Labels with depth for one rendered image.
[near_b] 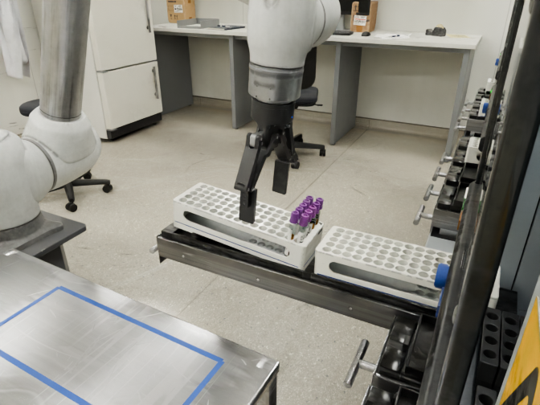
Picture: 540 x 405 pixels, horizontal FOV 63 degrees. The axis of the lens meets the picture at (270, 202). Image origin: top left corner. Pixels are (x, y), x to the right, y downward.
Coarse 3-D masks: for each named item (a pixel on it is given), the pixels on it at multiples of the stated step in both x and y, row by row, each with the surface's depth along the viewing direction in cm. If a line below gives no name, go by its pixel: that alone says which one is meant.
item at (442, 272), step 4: (440, 264) 51; (444, 264) 51; (440, 268) 51; (444, 268) 51; (448, 268) 51; (436, 272) 51; (440, 272) 50; (444, 272) 50; (436, 276) 51; (440, 276) 50; (444, 276) 50; (436, 280) 51; (440, 280) 50; (444, 280) 50; (436, 284) 51; (440, 284) 50; (444, 284) 50; (440, 288) 51
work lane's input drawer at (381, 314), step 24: (168, 240) 92; (192, 240) 90; (192, 264) 91; (216, 264) 88; (240, 264) 85; (264, 264) 83; (312, 264) 82; (264, 288) 84; (288, 288) 82; (312, 288) 79; (336, 288) 77; (360, 288) 75; (504, 288) 75; (336, 312) 79; (360, 312) 76; (384, 312) 74; (408, 312) 72; (432, 312) 71
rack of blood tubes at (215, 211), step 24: (192, 192) 93; (216, 192) 95; (192, 216) 95; (216, 216) 85; (264, 216) 87; (288, 216) 89; (216, 240) 88; (240, 240) 85; (264, 240) 88; (288, 240) 80; (312, 240) 81; (288, 264) 82
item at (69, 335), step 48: (0, 288) 75; (48, 288) 75; (96, 288) 75; (0, 336) 65; (48, 336) 65; (96, 336) 65; (144, 336) 65; (192, 336) 65; (0, 384) 57; (48, 384) 57; (96, 384) 57; (144, 384) 57; (192, 384) 57; (240, 384) 57
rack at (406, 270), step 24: (336, 240) 81; (360, 240) 81; (384, 240) 80; (336, 264) 83; (360, 264) 74; (384, 264) 74; (408, 264) 73; (432, 264) 73; (384, 288) 74; (408, 288) 77; (432, 288) 74
